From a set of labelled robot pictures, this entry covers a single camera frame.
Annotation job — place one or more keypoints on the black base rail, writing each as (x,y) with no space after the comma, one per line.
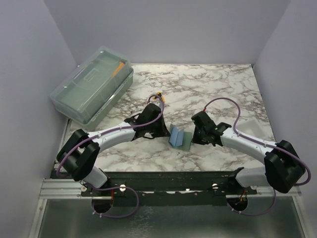
(130,189)

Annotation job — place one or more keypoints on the yellow handled hex key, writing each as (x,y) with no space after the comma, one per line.
(158,96)

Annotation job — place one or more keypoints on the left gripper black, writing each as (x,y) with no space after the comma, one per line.
(163,131)

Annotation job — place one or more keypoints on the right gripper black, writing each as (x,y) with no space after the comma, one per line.
(196,140)

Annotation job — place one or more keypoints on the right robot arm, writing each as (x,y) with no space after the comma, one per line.
(281,166)

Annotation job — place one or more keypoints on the white plastic card tray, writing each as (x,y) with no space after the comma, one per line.
(251,127)

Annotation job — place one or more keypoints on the clear plastic storage box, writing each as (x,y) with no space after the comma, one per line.
(88,94)

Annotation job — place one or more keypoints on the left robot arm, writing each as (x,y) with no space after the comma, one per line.
(79,153)

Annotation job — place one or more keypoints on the green card holder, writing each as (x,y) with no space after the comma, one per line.
(180,139)

